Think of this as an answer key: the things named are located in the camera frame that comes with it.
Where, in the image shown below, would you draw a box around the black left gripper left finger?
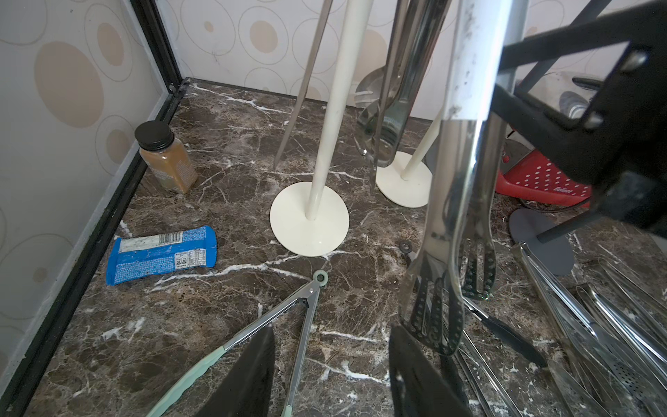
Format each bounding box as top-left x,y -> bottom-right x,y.
196,326 -> 275,416

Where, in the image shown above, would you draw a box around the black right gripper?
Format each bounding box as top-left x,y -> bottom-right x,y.
492,1 -> 666,237

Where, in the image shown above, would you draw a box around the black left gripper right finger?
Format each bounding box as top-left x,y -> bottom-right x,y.
388,325 -> 472,417

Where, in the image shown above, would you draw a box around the black handled steel tongs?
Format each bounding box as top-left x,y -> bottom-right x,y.
398,240 -> 551,417

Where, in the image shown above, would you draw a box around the mint green silicone tongs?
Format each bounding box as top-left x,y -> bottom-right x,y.
148,269 -> 328,416

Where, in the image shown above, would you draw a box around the white handled steel tongs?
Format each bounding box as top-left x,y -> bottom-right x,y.
399,1 -> 528,356

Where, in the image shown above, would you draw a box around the cream utensil rack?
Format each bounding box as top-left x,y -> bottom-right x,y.
376,108 -> 444,208
270,1 -> 373,256

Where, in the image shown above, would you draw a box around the slim steel tongs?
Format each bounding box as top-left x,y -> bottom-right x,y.
273,0 -> 333,170

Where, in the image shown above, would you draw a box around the red polka dot toaster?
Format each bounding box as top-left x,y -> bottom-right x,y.
496,71 -> 603,207

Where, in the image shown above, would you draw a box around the dark grey rack near toaster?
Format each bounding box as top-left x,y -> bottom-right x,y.
509,208 -> 602,276

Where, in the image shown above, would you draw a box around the blue snack packet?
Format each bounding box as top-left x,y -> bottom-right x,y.
106,226 -> 217,286

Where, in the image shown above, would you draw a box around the brown spice jar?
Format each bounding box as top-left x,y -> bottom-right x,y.
135,120 -> 198,194

